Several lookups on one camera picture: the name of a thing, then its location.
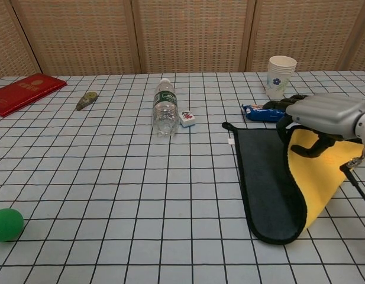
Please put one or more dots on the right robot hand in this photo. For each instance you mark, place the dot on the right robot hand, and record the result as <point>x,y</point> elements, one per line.
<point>321,114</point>

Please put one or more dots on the woven folding screen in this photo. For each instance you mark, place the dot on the woven folding screen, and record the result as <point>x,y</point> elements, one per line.
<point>182,32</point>

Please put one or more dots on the checkered white tablecloth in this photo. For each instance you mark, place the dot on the checkered white tablecloth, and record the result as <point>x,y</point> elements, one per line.
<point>126,192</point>

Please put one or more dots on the white paper cup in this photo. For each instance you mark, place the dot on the white paper cup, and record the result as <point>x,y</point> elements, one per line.
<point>278,78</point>

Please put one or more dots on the clear plastic water bottle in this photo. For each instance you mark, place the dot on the clear plastic water bottle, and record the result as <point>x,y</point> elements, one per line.
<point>165,108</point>

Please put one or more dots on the green foam ball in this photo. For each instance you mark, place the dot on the green foam ball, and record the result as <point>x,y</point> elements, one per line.
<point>6,225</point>

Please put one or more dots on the white mahjong tile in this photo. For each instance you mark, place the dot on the white mahjong tile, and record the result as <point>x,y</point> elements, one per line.
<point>187,118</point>

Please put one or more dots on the red certificate booklet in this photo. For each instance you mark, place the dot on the red certificate booklet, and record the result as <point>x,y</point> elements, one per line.
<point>24,93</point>

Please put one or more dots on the blue cookie snack packet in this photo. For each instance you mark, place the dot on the blue cookie snack packet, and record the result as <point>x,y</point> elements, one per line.
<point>263,113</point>

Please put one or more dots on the dark grey cloth pad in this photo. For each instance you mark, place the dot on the dark grey cloth pad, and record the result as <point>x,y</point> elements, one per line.
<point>268,183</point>

